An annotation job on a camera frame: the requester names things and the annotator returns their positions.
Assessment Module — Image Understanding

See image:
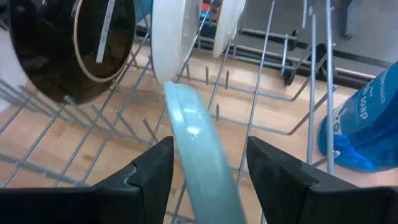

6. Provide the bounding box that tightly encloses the grey lace-patterned plate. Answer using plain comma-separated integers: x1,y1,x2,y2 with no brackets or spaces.
150,0,201,86

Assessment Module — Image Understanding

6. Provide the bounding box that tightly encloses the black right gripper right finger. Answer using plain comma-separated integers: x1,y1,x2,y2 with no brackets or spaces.
247,136,398,224

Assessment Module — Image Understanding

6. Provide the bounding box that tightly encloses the off-white plate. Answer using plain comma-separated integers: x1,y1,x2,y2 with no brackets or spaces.
0,29,29,113

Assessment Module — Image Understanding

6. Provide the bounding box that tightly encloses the large plain blue plate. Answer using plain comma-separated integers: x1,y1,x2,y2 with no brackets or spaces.
135,0,154,23

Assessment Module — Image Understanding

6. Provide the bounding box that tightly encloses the blue yellow mandala plate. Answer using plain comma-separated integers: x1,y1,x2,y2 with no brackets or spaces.
213,0,247,58

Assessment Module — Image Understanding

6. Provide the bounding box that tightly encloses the red and black toolbox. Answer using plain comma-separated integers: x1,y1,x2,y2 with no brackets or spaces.
200,1,220,22

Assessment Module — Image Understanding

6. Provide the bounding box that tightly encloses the light teal plate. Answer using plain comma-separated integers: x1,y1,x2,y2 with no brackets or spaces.
163,80,248,224

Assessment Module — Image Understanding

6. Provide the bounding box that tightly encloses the grey wire dish rack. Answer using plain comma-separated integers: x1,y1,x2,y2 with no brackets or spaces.
0,0,340,224

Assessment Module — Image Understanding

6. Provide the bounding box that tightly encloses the grey metal desk leg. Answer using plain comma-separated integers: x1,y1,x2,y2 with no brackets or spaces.
338,0,354,40

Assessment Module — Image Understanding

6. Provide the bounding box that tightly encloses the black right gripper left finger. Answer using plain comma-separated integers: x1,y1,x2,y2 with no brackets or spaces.
0,136,175,224

